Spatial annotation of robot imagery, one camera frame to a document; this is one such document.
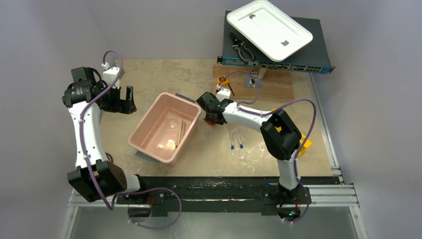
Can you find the white squeeze bottle red cap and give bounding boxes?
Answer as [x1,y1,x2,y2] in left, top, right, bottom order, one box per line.
[204,118,215,125]

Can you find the wooden stick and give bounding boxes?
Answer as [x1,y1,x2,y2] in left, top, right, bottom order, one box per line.
[175,119,184,148]

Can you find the pink plastic bin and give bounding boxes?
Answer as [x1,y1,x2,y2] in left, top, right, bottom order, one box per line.
[128,92,202,165]

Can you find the yellow test tube rack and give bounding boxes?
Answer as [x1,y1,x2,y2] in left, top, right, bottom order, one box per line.
[261,109,311,160]

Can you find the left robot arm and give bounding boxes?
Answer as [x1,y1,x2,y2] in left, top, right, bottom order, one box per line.
[62,64,148,204]

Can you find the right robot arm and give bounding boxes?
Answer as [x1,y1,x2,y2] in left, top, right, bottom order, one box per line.
[196,92,308,203]

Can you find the yellow tape measure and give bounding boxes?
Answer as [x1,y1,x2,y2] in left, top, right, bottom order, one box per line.
[216,75,234,96]

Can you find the wooden board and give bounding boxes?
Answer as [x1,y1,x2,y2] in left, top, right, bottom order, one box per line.
[208,64,294,101]

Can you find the white rectangular tray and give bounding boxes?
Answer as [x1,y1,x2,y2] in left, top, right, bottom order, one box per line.
[226,0,313,62]

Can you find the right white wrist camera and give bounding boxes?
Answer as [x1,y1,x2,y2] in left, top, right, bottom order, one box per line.
[216,85,231,102]

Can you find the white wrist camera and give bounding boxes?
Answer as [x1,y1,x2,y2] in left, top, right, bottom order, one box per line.
[216,85,231,102]
[101,63,125,89]

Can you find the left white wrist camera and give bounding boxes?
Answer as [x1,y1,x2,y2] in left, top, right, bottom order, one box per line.
[101,63,125,89]

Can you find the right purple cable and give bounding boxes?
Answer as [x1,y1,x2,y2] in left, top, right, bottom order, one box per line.
[217,70,317,225]

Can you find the small camera on metal bracket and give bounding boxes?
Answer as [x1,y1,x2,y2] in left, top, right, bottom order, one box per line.
[242,71,262,89]

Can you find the black handled pliers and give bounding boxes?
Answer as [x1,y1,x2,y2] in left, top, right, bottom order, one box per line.
[229,32,255,65]

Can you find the dark blue network switch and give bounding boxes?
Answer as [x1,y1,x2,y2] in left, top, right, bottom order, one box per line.
[217,11,334,74]

